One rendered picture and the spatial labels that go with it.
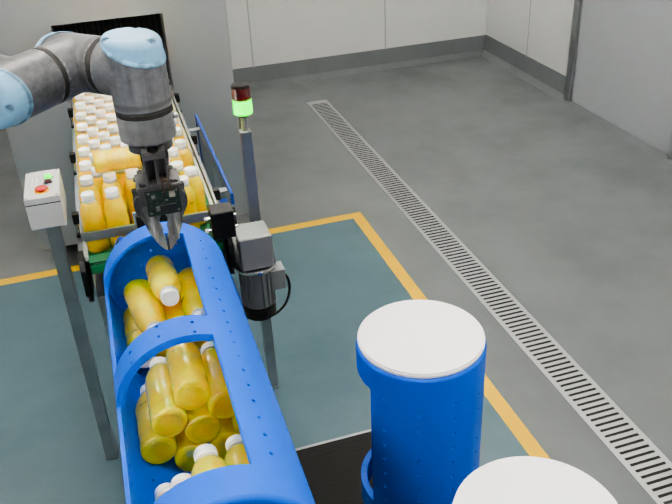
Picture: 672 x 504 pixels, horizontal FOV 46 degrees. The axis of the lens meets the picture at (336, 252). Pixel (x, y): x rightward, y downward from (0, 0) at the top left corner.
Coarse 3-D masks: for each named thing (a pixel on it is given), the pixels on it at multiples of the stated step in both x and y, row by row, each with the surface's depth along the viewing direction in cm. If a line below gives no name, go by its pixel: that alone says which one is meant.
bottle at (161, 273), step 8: (160, 256) 182; (152, 264) 179; (160, 264) 178; (168, 264) 179; (152, 272) 176; (160, 272) 174; (168, 272) 174; (176, 272) 177; (152, 280) 173; (160, 280) 171; (168, 280) 171; (176, 280) 172; (152, 288) 172; (160, 288) 170; (176, 288) 171
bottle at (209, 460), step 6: (198, 456) 126; (204, 456) 125; (210, 456) 125; (216, 456) 125; (198, 462) 124; (204, 462) 123; (210, 462) 123; (216, 462) 123; (222, 462) 124; (192, 468) 125; (198, 468) 123; (204, 468) 122; (210, 468) 122; (192, 474) 123
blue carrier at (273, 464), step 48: (144, 240) 175; (192, 240) 176; (144, 336) 145; (192, 336) 142; (240, 336) 148; (240, 384) 133; (240, 432) 122; (288, 432) 134; (144, 480) 141; (192, 480) 112; (240, 480) 112; (288, 480) 116
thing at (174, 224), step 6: (168, 216) 136; (174, 216) 134; (180, 216) 136; (168, 222) 137; (174, 222) 135; (180, 222) 137; (168, 228) 137; (174, 228) 136; (180, 228) 138; (168, 234) 138; (174, 234) 137; (168, 240) 138; (174, 240) 138
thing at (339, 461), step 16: (368, 432) 273; (304, 448) 268; (320, 448) 267; (336, 448) 267; (352, 448) 266; (368, 448) 266; (304, 464) 261; (320, 464) 261; (336, 464) 260; (352, 464) 260; (320, 480) 255; (336, 480) 254; (352, 480) 254; (320, 496) 249; (336, 496) 248; (352, 496) 248
